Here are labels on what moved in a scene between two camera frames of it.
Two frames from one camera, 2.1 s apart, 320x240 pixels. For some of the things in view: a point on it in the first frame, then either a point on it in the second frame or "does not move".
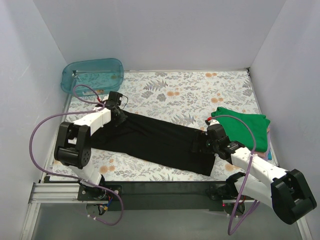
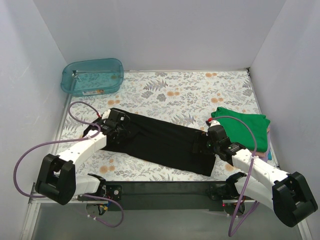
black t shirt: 156,139 does not move
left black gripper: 119,116 → 122,133
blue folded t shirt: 270,156 does not move
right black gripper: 200,142 does not move
